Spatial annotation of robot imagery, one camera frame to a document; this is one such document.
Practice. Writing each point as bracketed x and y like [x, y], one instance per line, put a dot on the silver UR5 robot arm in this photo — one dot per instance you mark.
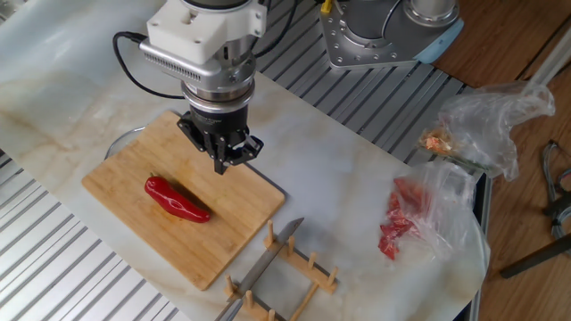
[223, 96]

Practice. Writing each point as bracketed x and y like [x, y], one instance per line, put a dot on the wooden peg rack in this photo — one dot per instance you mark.
[308, 269]

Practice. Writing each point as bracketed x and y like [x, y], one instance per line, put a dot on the steel kitchen knife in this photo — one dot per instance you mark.
[263, 263]

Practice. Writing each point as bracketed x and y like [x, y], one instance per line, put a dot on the yellow plug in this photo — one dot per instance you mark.
[326, 6]

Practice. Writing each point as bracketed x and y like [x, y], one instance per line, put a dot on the marble pattern table mat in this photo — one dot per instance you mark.
[334, 169]

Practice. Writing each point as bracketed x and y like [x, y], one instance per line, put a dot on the aluminium profile beam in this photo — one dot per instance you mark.
[551, 62]

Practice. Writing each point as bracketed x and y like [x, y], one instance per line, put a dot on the clear bag with orange scraps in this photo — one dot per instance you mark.
[486, 125]

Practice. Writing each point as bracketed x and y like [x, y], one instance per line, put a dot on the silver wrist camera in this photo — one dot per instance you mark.
[178, 67]

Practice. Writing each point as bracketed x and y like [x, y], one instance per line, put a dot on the dark metal bar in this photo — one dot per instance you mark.
[535, 257]

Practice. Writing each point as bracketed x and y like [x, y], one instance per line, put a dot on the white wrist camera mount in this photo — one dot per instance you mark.
[196, 31]

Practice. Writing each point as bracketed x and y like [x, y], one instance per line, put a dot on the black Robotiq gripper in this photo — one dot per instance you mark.
[218, 120]

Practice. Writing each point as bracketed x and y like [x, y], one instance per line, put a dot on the red chili pepper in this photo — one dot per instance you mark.
[176, 203]

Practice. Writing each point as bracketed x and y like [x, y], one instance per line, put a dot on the clear bag with chili pieces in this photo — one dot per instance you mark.
[437, 209]

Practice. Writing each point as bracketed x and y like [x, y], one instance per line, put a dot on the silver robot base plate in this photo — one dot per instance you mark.
[357, 49]

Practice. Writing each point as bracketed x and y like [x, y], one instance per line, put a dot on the bamboo cutting board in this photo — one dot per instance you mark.
[178, 241]

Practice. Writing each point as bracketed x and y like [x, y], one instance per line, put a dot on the clear glass bowl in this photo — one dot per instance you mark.
[118, 142]

